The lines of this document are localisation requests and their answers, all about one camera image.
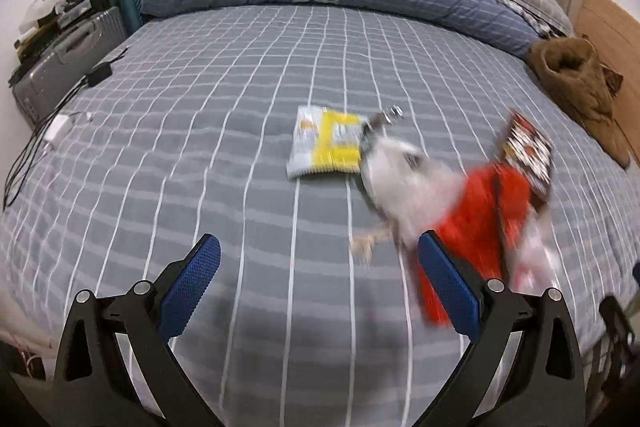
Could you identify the silver wrapper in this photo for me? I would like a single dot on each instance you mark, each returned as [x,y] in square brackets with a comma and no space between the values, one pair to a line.
[392,113]

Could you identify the clear plastic bag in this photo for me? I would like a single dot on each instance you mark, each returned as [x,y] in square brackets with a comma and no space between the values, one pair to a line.
[537,257]

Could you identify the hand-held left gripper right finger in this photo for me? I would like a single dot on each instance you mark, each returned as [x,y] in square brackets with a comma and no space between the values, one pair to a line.
[445,277]

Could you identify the dark brown patterned cloth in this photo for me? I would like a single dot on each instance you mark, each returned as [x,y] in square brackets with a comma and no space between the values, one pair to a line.
[612,82]

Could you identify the blue white striped cloth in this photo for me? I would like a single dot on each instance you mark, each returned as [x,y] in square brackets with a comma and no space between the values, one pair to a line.
[530,23]

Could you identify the silver suitcase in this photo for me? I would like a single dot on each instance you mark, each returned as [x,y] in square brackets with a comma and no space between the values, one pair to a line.
[60,62]

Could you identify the white bundle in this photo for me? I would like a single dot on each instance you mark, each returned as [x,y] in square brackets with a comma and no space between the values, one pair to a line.
[45,2]

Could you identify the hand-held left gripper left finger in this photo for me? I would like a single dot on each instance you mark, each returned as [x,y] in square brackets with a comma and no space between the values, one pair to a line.
[192,277]

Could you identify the red black snack packet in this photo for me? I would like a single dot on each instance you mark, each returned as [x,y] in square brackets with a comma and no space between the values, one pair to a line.
[530,152]

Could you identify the white plastic mailer bag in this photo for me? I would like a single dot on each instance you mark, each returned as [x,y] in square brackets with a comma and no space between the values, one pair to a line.
[400,182]

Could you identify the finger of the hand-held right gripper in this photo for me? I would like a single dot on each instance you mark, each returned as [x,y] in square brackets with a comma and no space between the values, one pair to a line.
[636,273]
[614,319]

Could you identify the brown fleece garment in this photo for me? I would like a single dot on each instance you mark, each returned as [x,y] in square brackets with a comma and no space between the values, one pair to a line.
[575,82]

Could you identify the yellow white snack packet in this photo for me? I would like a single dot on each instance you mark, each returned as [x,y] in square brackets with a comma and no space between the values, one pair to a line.
[325,142]

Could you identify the bed with grey checked sheet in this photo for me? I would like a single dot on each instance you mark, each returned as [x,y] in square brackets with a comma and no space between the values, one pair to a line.
[200,107]

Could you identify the red plastic bag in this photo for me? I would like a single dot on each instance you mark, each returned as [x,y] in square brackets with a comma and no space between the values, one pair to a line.
[475,217]

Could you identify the wooden headboard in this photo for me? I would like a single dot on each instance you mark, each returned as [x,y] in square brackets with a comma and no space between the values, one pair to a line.
[615,37]

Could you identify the black power adapter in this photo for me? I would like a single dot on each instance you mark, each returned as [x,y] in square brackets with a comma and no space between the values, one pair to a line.
[99,73]

